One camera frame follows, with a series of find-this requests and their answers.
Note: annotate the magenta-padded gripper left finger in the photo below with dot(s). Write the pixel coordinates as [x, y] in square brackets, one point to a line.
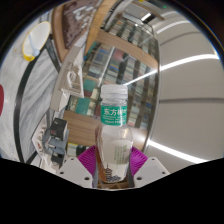
[73, 170]

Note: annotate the white clustered buildings model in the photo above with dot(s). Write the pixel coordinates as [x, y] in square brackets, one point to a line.
[40, 140]

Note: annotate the curved wooden slatted rim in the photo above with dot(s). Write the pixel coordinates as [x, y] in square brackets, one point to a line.
[100, 23]

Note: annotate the white spoon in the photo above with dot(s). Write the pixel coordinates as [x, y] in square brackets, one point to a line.
[33, 45]

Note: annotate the flat round red coaster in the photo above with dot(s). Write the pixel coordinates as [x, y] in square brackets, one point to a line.
[1, 100]

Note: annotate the tall bookshelf wall with books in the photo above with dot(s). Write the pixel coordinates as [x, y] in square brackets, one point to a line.
[133, 66]

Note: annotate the ceiling light strips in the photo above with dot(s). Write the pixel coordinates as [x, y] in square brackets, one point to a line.
[186, 60]

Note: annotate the clear green-labelled water bottle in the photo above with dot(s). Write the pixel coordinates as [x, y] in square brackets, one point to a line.
[114, 143]

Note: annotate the long white building model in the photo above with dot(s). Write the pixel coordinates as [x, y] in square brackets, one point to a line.
[70, 80]

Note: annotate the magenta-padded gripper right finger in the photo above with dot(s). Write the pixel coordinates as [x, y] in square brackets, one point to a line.
[151, 170]

